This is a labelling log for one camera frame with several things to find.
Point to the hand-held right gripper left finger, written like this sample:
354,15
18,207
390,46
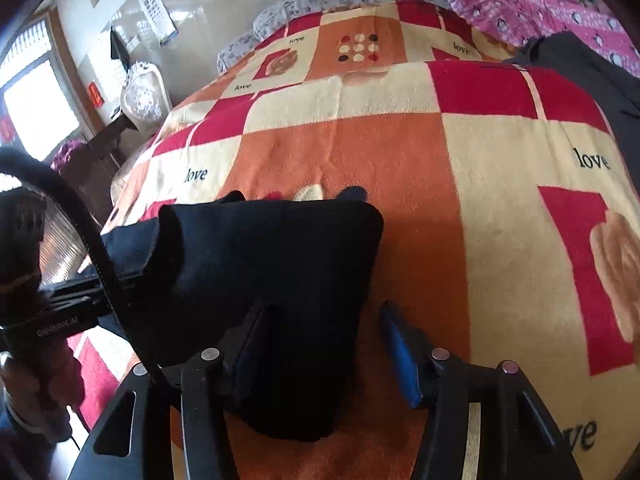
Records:
247,355

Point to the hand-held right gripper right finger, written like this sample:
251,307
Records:
400,355

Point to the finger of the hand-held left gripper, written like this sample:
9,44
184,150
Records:
85,289

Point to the black pants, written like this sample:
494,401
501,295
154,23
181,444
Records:
280,260

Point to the dark wooden table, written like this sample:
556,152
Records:
95,170

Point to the purple cloth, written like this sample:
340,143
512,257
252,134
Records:
67,155

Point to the window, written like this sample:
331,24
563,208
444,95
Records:
40,100

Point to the printed checkered blanket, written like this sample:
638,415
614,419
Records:
400,160

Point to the dark hanging garment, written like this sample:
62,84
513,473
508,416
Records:
120,44

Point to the dark grey garment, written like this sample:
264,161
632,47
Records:
600,75

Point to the pink penguin blanket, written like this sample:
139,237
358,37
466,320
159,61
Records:
550,5

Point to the red wall sign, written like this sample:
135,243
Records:
96,95

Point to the wall calendar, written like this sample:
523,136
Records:
159,12

